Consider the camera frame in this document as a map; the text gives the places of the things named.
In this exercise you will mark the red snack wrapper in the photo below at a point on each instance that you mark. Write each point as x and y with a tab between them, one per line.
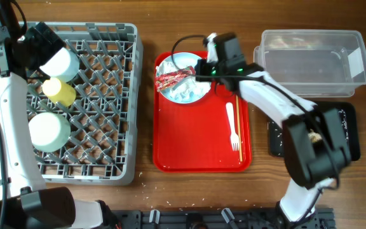
167	80

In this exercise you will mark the white plastic fork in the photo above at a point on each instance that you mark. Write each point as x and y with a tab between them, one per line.
234	138

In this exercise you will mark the light blue bowl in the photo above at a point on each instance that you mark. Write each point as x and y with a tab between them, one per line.
64	65

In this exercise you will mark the grey dishwasher rack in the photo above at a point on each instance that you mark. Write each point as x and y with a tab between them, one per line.
102	146

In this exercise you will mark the white crumpled tissue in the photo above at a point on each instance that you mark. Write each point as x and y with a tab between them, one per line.
186	90

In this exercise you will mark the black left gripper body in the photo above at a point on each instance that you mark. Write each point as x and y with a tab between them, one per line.
39	48

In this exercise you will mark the yellow cup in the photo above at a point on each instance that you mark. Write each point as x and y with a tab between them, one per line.
59	91

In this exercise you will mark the green bowl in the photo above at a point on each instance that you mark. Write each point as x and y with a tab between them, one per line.
49	131

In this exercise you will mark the light blue plate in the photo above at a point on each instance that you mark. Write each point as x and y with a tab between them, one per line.
183	92

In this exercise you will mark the rice and peanut waste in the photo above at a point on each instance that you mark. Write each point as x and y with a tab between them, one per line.
275	134

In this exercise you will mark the red serving tray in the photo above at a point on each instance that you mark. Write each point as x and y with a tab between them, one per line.
195	137

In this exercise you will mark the black plastic tray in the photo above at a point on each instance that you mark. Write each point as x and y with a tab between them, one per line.
347	115

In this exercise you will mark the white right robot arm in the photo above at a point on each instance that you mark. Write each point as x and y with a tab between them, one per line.
315	149

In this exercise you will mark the white label on bin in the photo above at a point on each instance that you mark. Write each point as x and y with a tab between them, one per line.
355	62

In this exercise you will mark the clear plastic bin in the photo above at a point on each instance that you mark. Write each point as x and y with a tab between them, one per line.
312	62

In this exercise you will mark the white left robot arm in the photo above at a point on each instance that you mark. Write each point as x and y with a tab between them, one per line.
25	201

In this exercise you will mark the wooden chopstick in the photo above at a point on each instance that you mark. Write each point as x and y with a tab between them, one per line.
239	128

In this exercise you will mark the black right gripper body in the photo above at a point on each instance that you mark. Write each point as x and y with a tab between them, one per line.
208	72

